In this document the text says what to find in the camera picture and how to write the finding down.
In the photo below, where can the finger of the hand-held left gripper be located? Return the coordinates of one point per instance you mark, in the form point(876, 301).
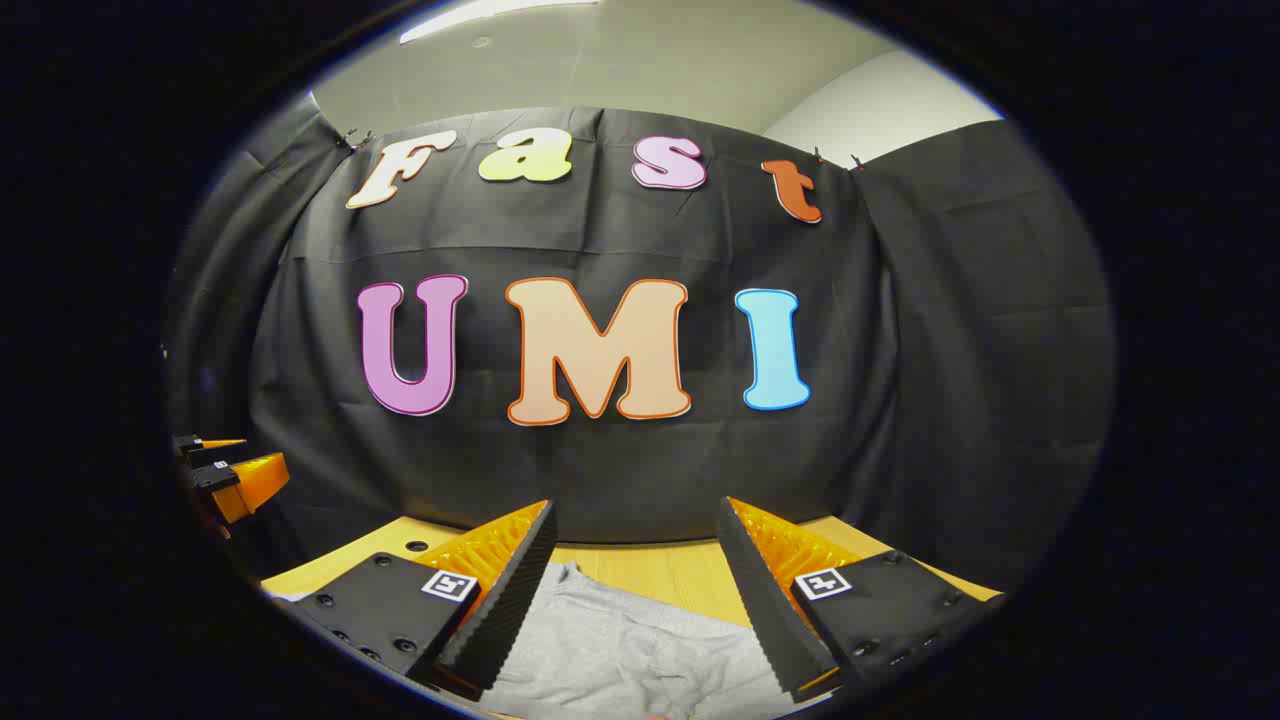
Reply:
point(205, 444)
point(255, 482)

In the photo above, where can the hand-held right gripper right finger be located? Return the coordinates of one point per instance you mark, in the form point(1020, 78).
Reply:
point(770, 610)

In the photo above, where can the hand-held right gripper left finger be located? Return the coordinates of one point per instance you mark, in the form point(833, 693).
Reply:
point(505, 610)

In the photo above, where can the grey sweatshirt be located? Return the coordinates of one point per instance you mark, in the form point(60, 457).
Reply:
point(620, 650)

